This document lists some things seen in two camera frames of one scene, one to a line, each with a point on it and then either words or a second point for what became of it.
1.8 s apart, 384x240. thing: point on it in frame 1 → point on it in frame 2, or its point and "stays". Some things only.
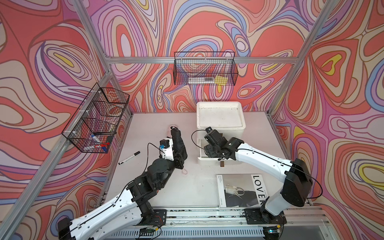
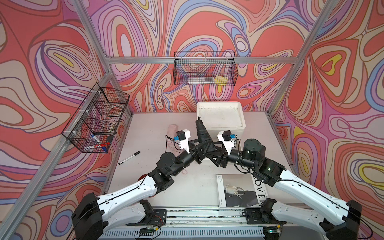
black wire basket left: (93, 128) stays
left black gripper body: (178, 164) → (194, 155)
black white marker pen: (134, 154) stays
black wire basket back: (205, 68) stays
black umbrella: (178, 145) → (203, 134)
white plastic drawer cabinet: (227, 117) stays
